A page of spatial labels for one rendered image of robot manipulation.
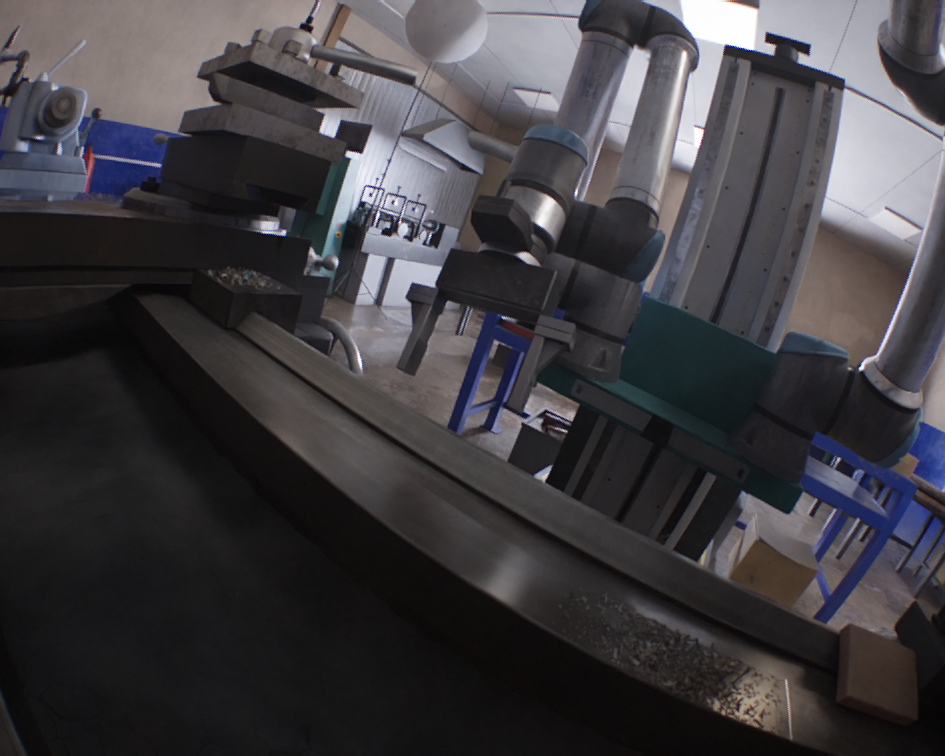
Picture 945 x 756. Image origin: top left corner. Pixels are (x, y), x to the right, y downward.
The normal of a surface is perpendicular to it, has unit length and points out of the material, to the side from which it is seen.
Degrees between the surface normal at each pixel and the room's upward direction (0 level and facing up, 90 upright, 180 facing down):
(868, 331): 90
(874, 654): 18
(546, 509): 45
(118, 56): 90
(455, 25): 116
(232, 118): 90
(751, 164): 90
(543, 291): 67
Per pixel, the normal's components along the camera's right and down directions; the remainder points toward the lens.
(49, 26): 0.82, 0.41
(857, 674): 0.14, -0.83
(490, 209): -0.30, -0.26
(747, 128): -0.56, 0.07
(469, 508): 0.32, -0.90
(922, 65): -0.56, 0.64
